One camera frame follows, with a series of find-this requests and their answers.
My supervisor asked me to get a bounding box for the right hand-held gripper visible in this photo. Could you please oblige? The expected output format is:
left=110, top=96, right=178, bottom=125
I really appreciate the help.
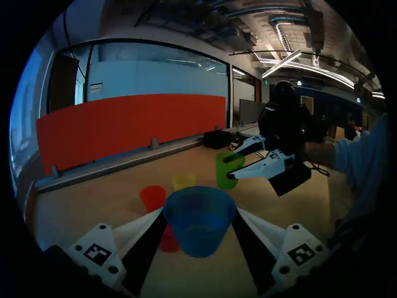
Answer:
left=227, top=80, right=328, bottom=198

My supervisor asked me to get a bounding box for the person's right forearm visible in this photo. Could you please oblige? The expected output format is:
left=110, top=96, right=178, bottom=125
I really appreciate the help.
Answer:
left=333, top=112, right=390, bottom=188

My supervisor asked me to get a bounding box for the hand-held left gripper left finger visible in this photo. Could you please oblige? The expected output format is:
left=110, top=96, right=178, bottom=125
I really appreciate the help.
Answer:
left=66, top=206, right=168, bottom=297

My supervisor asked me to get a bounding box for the yellow plastic cup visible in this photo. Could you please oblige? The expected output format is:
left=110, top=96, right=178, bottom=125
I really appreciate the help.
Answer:
left=172, top=174, right=196, bottom=192

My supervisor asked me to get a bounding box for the person's body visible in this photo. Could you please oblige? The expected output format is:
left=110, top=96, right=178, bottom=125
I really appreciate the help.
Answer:
left=334, top=173, right=385, bottom=246

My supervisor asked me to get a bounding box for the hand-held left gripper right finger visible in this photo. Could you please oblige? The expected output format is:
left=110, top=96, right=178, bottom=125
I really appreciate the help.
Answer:
left=232, top=205, right=330, bottom=296

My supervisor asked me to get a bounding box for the green plastic cup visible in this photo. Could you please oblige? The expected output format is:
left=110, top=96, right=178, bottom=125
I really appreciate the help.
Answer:
left=215, top=151, right=246, bottom=190

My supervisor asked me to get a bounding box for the person's right hand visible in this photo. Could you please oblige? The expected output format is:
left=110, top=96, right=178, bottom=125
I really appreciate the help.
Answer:
left=304, top=140, right=339, bottom=170

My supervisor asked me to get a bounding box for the red plastic cup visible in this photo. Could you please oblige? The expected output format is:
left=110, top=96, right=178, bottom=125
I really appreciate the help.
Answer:
left=139, top=185, right=180, bottom=253

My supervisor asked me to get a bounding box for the red desk screen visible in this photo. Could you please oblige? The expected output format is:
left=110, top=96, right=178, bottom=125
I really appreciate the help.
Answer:
left=34, top=93, right=226, bottom=194

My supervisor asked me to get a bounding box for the blue plastic cup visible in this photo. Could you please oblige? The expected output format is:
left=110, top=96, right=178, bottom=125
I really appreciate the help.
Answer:
left=163, top=186, right=237, bottom=259

